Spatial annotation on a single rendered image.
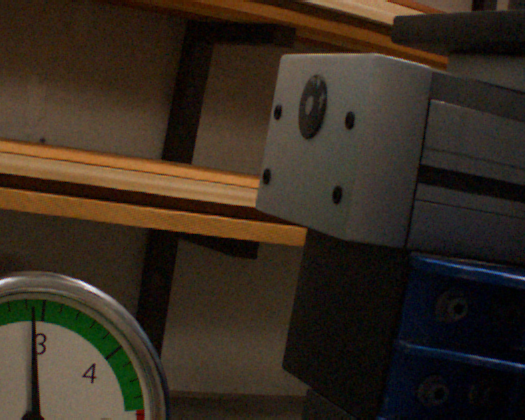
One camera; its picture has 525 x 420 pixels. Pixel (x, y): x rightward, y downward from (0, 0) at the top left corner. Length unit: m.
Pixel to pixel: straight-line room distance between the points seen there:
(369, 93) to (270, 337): 2.93
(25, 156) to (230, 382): 1.18
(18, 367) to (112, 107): 2.91
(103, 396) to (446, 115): 0.38
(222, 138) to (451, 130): 2.72
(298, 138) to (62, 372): 0.43
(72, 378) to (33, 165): 2.29
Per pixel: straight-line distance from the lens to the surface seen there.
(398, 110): 0.59
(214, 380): 3.43
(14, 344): 0.24
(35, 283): 0.23
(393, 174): 0.59
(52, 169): 2.54
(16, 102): 3.02
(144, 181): 2.65
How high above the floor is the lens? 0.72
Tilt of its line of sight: 3 degrees down
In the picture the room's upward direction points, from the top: 10 degrees clockwise
